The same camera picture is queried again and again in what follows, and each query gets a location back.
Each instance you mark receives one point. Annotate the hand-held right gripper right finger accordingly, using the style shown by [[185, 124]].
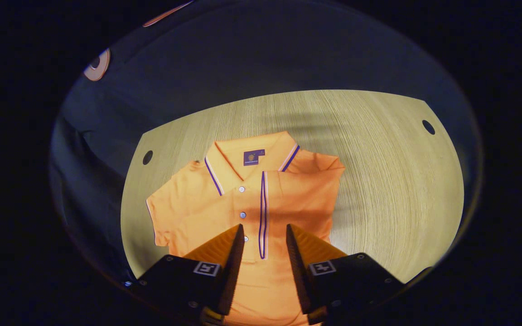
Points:
[[298, 271]]

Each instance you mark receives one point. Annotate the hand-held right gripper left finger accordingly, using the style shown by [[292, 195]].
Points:
[[234, 271]]

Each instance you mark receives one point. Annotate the orange T-shirt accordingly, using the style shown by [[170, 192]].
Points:
[[197, 208]]

